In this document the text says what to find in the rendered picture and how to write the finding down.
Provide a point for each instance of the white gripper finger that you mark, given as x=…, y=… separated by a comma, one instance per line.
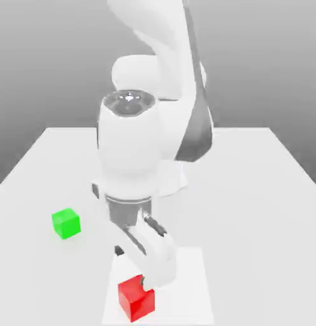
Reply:
x=148, y=283

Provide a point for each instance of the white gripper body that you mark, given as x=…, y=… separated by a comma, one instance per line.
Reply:
x=158, y=257

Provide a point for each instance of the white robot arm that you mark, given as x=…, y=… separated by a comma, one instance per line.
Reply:
x=127, y=147

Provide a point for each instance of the small red cube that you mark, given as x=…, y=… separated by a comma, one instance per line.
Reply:
x=136, y=301

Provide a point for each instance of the small green cube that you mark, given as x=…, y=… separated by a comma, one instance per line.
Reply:
x=66, y=224

